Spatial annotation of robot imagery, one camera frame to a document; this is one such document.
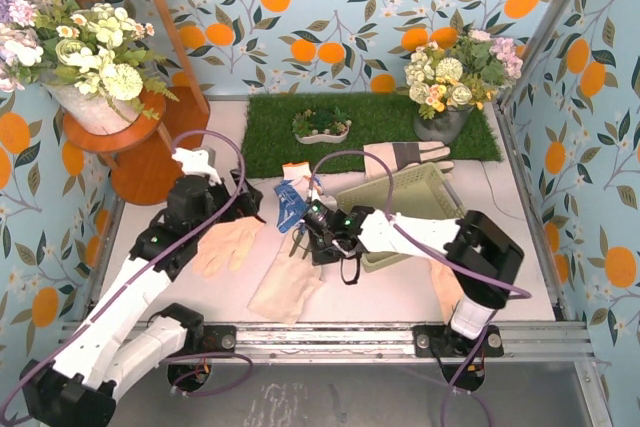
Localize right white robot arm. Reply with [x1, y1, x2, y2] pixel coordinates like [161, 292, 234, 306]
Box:
[301, 199, 532, 340]

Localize grey pot flower bouquet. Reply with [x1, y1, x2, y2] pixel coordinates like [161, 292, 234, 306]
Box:
[404, 29, 523, 145]

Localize white succulent planter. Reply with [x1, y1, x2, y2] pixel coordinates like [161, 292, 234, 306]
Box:
[292, 107, 352, 145]

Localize wooden tiered plant stand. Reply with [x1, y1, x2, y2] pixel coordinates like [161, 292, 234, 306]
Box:
[63, 0, 209, 205]

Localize green plastic storage basket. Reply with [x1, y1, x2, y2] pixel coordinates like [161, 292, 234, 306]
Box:
[335, 162, 470, 273]

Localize purple cable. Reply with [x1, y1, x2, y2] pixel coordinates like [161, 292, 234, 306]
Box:
[304, 149, 533, 427]
[0, 129, 256, 426]

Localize beige canvas work glove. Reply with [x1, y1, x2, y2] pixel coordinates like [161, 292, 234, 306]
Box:
[247, 237, 323, 325]

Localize grey striped canvas glove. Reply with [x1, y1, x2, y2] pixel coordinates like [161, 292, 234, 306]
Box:
[363, 141, 454, 174]

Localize white pot flower bouquet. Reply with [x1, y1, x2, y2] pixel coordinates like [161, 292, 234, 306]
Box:
[1, 0, 176, 135]

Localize cream glove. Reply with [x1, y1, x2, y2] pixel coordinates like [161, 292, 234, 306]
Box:
[193, 217, 265, 277]
[430, 260, 464, 324]

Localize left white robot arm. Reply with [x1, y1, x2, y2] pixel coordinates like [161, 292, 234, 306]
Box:
[20, 148, 261, 426]

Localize blue white knit gloves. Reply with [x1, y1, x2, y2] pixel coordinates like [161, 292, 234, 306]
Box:
[274, 162, 323, 233]

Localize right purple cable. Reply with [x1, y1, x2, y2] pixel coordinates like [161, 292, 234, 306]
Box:
[304, 149, 533, 427]

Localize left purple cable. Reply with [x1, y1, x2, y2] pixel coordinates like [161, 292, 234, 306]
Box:
[0, 129, 256, 426]

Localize green artificial grass mat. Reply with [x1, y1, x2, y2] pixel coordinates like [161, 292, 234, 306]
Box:
[241, 93, 503, 178]

